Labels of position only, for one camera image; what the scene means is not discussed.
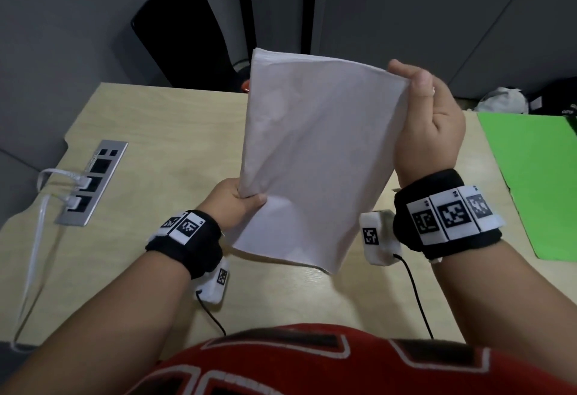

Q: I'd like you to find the person's right hand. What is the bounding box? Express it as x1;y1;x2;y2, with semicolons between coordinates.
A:
387;59;466;188

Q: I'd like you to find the white plug cable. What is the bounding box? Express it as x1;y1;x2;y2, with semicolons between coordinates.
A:
10;194;82;353
35;168;91;191

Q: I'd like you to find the silver desk socket panel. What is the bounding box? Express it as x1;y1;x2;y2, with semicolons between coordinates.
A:
53;140;129;228

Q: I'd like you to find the person's red shirt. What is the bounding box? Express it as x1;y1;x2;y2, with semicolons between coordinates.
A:
126;323;577;395

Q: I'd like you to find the person's left hand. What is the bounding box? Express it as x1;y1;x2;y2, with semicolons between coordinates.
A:
196;177;267;234

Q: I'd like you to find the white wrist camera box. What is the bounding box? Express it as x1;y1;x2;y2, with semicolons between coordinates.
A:
359;211;403;267
196;257;231;305

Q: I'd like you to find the person's right forearm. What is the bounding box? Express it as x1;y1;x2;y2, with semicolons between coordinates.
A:
435;241;577;395

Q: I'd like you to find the black chair back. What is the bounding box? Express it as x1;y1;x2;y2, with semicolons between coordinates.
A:
130;0;246;92

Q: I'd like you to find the person's left forearm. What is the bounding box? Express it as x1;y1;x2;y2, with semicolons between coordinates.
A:
0;250;195;395

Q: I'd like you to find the black bag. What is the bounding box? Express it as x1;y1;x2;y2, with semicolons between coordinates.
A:
528;77;577;117

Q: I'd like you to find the white plastic bag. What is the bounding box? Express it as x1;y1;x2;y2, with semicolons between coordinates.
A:
475;87;529;115

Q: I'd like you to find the thin black cable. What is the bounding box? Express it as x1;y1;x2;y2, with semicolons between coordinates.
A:
392;254;435;340
194;290;228;338

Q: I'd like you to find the pile of white papers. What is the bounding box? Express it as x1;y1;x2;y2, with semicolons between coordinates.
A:
223;47;412;275

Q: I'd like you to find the black marker wristband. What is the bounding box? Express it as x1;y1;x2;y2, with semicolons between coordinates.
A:
392;168;504;261
145;209;225;281

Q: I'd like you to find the green folder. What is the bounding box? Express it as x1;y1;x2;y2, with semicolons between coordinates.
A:
476;111;577;263

